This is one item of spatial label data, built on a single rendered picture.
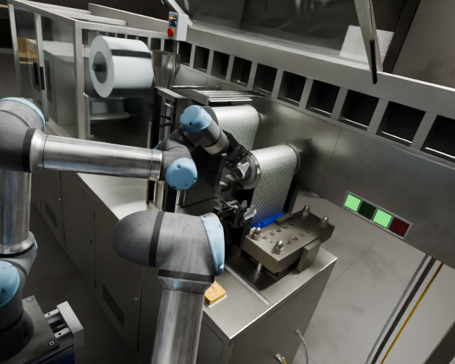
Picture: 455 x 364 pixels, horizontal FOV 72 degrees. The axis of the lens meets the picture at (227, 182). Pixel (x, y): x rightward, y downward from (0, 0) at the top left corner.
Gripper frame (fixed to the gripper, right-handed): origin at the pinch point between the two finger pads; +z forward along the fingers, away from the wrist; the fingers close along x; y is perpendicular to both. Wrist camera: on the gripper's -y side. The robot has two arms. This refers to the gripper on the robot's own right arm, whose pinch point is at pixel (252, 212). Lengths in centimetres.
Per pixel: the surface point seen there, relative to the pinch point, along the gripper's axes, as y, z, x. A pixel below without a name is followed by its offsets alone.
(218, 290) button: -16.6, -24.4, -11.7
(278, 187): 8.0, 13.0, -0.3
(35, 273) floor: -109, -48, 126
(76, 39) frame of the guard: 43, -25, 102
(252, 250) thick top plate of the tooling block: -9.7, -6.4, -8.9
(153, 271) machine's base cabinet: -30.7, -29.2, 18.9
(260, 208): 0.7, 4.3, -0.3
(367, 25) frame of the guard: 69, 14, -14
